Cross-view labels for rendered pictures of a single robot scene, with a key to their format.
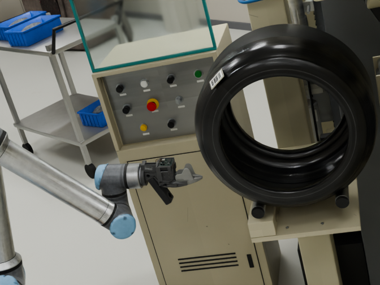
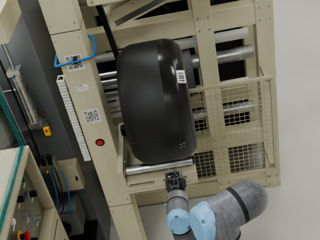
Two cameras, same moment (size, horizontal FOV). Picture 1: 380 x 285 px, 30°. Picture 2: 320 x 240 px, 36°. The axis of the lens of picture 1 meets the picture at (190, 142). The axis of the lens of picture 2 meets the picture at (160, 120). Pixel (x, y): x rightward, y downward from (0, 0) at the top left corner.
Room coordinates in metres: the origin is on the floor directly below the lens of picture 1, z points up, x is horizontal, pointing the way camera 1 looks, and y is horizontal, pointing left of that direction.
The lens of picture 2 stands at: (2.55, 1.61, 2.50)
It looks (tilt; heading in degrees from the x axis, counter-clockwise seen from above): 36 degrees down; 258
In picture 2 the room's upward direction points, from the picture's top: 12 degrees counter-clockwise
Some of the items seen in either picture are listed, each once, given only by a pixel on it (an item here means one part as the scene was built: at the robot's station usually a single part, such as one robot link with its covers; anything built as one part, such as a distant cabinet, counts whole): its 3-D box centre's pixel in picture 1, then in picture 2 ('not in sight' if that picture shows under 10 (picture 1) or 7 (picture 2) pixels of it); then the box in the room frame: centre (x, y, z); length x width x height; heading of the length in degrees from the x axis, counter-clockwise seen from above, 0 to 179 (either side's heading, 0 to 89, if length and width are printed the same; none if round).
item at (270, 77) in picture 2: not in sight; (199, 137); (1.89, -0.59, 0.65); 0.90 x 0.02 x 0.70; 164
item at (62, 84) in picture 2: not in sight; (76, 119); (2.54, -0.39, 1.19); 0.05 x 0.04 x 0.48; 74
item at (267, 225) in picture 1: (265, 202); (160, 175); (2.24, -0.21, 0.84); 0.36 x 0.09 x 0.06; 164
